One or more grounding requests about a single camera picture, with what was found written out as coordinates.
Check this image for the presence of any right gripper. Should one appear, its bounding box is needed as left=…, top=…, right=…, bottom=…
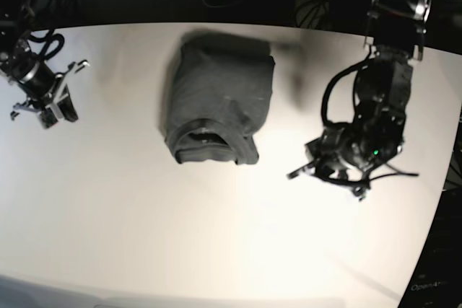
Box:
left=9, top=59, right=90, bottom=129

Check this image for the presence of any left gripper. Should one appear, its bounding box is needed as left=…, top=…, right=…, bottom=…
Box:
left=287, top=159, right=370, bottom=201

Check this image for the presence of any grey T-shirt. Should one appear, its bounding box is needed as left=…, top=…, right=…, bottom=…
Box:
left=162, top=31, right=275, bottom=165

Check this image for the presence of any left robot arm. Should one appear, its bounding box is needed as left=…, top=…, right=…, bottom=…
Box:
left=287, top=0, right=432, bottom=200

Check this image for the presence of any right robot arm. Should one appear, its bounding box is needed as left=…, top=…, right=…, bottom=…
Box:
left=1, top=0, right=90, bottom=129

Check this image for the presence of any black OpenArm base box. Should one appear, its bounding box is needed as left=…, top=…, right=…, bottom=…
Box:
left=398, top=188, right=461, bottom=308

